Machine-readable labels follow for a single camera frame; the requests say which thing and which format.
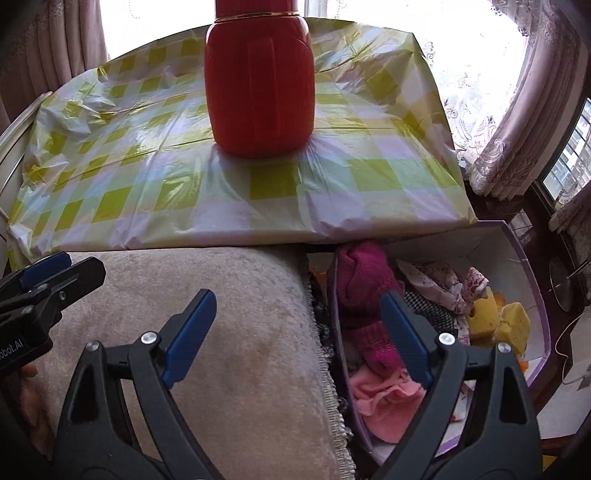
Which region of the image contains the mauve patterned curtain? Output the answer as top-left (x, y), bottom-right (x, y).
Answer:
top-left (468, 0), bottom-right (591, 201)
top-left (547, 182), bottom-right (591, 234)

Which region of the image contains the plain mauve curtain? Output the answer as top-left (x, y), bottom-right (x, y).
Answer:
top-left (0, 0), bottom-right (109, 125)

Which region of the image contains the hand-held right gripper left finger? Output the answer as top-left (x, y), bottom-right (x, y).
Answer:
top-left (51, 289), bottom-right (218, 480)

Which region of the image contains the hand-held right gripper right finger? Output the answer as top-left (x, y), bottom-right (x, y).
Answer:
top-left (369, 291), bottom-right (543, 480)

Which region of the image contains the yellow checked plastic tablecloth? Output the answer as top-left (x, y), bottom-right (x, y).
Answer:
top-left (7, 17), bottom-right (478, 273)

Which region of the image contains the yellow sponge block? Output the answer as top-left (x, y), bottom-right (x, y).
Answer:
top-left (494, 302), bottom-right (531, 356)
top-left (465, 286), bottom-right (502, 342)

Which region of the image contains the dark checkered cloth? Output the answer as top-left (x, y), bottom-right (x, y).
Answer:
top-left (402, 288), bottom-right (460, 333)

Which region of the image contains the white fruit print cloth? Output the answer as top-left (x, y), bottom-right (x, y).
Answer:
top-left (450, 378), bottom-right (478, 423)

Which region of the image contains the maroon knitted sock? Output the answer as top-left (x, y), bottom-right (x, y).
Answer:
top-left (344, 320), bottom-right (407, 376)
top-left (335, 242), bottom-right (407, 330)

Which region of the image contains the white headboard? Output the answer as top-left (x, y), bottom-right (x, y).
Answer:
top-left (0, 91), bottom-right (54, 241)

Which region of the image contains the white box with purple rim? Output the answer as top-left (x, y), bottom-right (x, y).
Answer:
top-left (325, 220), bottom-right (552, 467)

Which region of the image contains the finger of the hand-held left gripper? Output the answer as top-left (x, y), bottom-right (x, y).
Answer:
top-left (21, 252), bottom-right (73, 291)
top-left (46, 257), bottom-right (107, 306)

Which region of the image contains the white floral lace curtain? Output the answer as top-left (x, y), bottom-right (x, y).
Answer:
top-left (305, 0), bottom-right (529, 153)

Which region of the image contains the red thermos flask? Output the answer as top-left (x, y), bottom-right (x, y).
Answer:
top-left (204, 0), bottom-right (316, 159)

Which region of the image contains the round metal stand base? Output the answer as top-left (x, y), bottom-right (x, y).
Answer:
top-left (549, 256), bottom-right (591, 312)

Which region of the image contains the white cable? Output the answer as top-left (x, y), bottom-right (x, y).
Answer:
top-left (554, 318), bottom-right (591, 385)

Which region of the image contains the person's left hand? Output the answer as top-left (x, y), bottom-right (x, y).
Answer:
top-left (11, 362), bottom-right (54, 460)

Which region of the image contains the floral patterned cloth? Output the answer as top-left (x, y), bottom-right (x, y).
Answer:
top-left (397, 258), bottom-right (491, 328)

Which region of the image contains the pink towel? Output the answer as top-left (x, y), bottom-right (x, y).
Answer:
top-left (348, 367), bottom-right (428, 444)

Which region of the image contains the window with grille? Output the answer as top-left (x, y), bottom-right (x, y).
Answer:
top-left (542, 97), bottom-right (591, 204)

